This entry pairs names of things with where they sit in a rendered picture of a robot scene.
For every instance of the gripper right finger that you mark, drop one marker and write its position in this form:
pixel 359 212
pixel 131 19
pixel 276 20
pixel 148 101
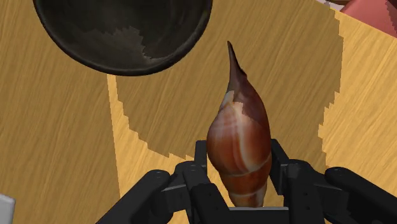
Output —
pixel 310 189

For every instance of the dark round bowl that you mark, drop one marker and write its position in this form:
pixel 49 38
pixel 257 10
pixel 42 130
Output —
pixel 124 34

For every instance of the brown pointed seashell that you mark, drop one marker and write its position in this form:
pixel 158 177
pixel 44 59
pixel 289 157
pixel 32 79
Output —
pixel 240 145

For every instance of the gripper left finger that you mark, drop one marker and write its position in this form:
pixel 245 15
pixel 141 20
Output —
pixel 186 186

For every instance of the white box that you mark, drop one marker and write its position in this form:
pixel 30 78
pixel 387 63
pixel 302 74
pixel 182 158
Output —
pixel 6 209

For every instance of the red armchair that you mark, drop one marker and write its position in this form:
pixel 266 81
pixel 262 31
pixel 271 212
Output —
pixel 373 14

